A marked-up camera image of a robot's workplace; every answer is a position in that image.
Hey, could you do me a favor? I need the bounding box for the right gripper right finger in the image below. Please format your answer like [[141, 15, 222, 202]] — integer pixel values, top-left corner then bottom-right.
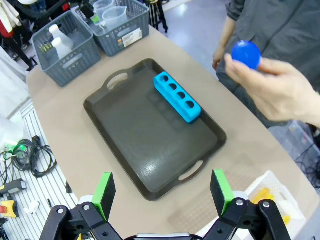
[[201, 169, 292, 240]]

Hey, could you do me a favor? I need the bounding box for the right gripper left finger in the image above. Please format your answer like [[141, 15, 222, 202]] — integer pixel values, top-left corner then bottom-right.
[[41, 172, 123, 240]]

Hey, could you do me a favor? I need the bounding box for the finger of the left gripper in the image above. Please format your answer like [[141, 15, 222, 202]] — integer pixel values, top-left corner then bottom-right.
[[79, 4, 99, 24]]

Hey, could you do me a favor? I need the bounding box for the blue capped yellow sample tube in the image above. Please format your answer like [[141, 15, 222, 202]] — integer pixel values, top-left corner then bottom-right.
[[231, 39, 263, 71]]

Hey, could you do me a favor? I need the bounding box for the person's right forearm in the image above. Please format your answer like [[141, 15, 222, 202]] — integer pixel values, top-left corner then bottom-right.
[[217, 0, 247, 51]]

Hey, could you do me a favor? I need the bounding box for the person's left hand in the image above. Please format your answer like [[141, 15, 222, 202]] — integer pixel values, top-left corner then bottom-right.
[[224, 53, 320, 128]]

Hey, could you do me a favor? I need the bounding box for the person's right hand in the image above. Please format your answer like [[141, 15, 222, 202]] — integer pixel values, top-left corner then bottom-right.
[[212, 46, 227, 71]]

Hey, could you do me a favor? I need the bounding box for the gray basket with label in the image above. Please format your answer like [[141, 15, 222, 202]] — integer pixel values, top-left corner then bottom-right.
[[72, 0, 151, 57]]

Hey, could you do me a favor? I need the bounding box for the white perforated plastic basket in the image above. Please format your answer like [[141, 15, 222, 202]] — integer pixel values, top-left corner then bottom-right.
[[244, 170, 307, 240]]

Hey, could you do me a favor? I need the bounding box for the gray basket without label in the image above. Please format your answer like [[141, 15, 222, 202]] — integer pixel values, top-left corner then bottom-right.
[[31, 10, 102, 88]]

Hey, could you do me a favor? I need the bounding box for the dark brown plastic tray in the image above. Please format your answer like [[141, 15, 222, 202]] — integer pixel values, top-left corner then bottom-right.
[[83, 58, 228, 202]]

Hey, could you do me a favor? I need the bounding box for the small white plastic block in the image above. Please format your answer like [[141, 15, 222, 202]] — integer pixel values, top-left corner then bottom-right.
[[24, 200, 40, 215]]

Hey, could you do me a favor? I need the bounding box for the gray handheld tool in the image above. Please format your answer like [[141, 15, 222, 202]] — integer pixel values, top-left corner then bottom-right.
[[0, 178, 27, 198]]

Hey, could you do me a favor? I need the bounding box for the red emergency stop button box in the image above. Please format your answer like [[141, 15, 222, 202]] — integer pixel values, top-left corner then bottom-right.
[[0, 199, 20, 218]]

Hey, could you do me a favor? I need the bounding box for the blue test tube rack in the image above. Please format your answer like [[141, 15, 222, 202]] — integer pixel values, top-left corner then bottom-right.
[[152, 71, 202, 124]]

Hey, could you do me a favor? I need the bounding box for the white plastic bag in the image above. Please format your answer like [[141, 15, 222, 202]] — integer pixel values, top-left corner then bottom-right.
[[0, 116, 27, 151]]

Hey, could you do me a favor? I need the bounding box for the person's gray jacket torso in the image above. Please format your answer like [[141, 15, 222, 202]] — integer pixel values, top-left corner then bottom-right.
[[216, 0, 320, 129]]

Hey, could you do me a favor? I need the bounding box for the black coiled cable bundle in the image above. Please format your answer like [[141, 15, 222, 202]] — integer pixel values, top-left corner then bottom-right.
[[11, 135, 58, 179]]

